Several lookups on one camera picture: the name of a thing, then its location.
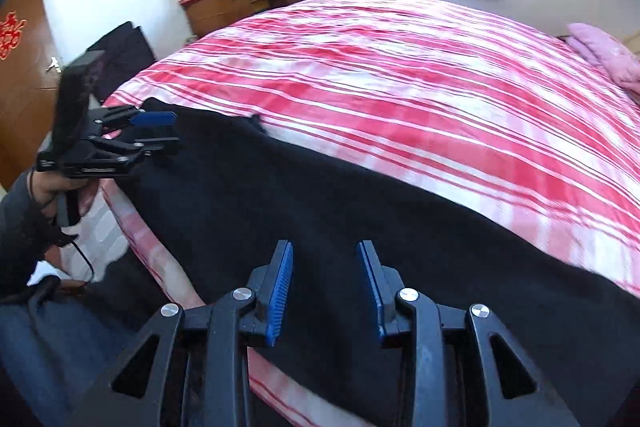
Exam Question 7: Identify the brown wooden desk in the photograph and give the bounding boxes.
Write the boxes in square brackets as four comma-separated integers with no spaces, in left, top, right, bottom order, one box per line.
[179,0,308,40]

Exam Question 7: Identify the person's blue jeans leg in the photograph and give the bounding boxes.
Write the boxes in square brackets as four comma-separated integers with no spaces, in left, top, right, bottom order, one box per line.
[0,292,151,427]

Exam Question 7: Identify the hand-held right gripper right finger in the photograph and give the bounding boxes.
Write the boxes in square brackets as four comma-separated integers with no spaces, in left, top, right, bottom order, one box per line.
[356,241,583,427]

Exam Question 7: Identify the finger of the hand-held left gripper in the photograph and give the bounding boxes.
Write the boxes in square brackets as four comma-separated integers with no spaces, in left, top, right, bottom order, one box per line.
[87,134,182,165]
[87,105,177,138]

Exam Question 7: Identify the white quilted mattress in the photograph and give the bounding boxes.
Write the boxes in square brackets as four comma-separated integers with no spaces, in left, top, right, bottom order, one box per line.
[60,184,136,280]

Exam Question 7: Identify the black pants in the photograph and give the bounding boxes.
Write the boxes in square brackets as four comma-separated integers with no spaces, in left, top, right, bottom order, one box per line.
[85,98,640,427]

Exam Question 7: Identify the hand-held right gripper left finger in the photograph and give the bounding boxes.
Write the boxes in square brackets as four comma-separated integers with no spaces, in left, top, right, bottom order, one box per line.
[70,241,295,427]

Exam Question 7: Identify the pink folded quilt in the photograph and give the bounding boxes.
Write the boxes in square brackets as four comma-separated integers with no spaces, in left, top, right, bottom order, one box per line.
[567,23,640,95]

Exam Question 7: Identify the brown wooden door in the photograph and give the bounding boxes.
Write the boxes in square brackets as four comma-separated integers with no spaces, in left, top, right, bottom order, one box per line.
[0,0,66,192]

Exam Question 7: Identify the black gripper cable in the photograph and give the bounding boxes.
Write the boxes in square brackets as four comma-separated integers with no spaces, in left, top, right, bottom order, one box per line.
[60,234,97,285]

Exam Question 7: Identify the person's left hand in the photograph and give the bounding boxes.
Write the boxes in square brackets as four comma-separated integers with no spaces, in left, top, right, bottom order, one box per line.
[29,169,98,220]

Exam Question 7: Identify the black folding chair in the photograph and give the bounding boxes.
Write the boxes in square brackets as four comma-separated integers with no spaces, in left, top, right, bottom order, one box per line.
[87,22,158,105]

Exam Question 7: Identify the red paper door decoration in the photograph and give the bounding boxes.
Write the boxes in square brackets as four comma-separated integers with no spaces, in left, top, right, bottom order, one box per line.
[0,11,27,60]

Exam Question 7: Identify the red plaid bed sheet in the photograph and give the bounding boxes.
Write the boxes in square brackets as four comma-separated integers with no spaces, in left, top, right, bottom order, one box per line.
[65,0,640,427]

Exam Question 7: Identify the person's left forearm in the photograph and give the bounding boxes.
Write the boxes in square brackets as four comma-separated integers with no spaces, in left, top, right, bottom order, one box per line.
[0,171,76,305]

